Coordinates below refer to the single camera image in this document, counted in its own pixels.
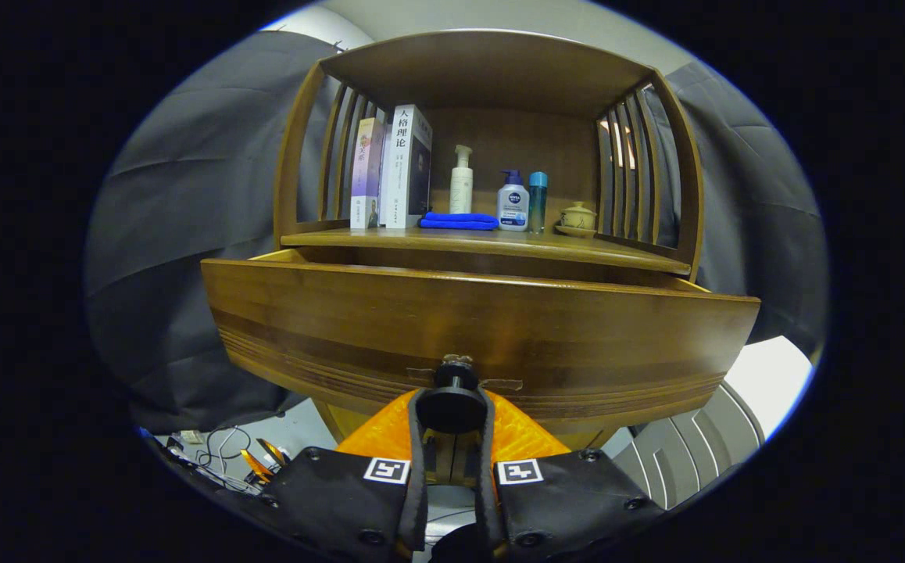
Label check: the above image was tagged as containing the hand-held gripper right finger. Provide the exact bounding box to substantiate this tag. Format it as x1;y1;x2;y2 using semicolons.
474;389;666;563

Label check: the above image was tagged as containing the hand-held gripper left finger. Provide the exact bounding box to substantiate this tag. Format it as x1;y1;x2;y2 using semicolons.
257;389;430;563

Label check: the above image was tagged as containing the black drawer knob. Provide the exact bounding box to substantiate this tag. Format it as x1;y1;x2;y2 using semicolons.
417;354;489;435

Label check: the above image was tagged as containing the wooden drawer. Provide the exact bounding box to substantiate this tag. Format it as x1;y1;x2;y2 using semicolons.
201;249;762;450

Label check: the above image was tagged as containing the wooden countertop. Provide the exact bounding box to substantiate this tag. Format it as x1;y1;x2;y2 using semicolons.
281;227;692;276

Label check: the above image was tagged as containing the wooden cabinet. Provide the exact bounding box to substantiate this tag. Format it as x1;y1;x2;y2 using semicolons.
273;30;705;486

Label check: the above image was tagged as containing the orange black tool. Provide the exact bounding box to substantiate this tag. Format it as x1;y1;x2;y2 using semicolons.
240;438;293;484

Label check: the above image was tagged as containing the white grey box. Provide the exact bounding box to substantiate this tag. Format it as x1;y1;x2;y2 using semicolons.
617;336;815;509

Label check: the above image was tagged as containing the yellow lidded teacup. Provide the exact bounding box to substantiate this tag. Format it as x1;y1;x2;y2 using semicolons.
560;202;599;231

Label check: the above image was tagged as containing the white bottle with blue pump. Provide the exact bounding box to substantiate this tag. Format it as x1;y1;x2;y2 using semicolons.
497;170;531;232

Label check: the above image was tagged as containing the teal bottle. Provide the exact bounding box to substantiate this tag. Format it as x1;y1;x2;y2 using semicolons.
528;171;549;234

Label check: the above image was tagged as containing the folded blue cloth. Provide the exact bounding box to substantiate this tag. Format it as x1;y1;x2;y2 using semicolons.
419;212;500;231

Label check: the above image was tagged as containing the purple book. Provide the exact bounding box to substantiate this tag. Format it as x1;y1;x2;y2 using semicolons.
350;117;385;230

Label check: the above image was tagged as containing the white book with portrait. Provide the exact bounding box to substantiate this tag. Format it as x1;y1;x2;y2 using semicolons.
380;104;434;229

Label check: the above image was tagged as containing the tangle of black cables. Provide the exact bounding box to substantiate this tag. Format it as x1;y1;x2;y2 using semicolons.
179;426;297;493

